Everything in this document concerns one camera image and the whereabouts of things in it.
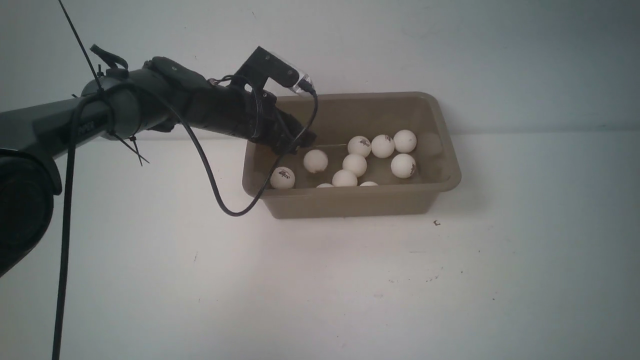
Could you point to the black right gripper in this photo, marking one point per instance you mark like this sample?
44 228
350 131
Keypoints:
234 112

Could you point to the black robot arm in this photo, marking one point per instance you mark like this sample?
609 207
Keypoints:
153 98

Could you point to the taupe plastic bin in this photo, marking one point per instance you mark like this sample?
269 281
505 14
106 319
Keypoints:
341 117

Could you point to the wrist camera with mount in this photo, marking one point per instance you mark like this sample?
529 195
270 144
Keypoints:
262 65

